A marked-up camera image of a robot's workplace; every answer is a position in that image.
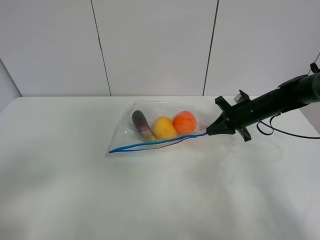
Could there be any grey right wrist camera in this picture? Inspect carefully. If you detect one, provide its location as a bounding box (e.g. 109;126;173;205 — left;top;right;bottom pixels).
234;93;243;104

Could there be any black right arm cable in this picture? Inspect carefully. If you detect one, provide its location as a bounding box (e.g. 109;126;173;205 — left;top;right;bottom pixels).
256;112;320;139

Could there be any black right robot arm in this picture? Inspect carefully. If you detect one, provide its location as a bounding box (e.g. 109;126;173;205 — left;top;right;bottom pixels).
206;62;320;142

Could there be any yellow toy mango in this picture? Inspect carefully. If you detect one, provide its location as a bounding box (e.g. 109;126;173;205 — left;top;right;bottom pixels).
152;116;178;140

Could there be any purple toy eggplant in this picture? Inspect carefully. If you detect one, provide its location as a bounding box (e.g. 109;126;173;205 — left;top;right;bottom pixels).
131;110;157;142

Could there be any orange toy fruit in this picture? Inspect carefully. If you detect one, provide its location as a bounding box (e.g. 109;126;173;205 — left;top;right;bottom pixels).
173;111;197;135

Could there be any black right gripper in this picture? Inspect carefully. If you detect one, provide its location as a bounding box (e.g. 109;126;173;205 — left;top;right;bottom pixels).
206;90;269;142

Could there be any clear plastic zip bag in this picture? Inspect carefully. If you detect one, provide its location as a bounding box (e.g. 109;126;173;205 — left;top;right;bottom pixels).
107;100;211;154

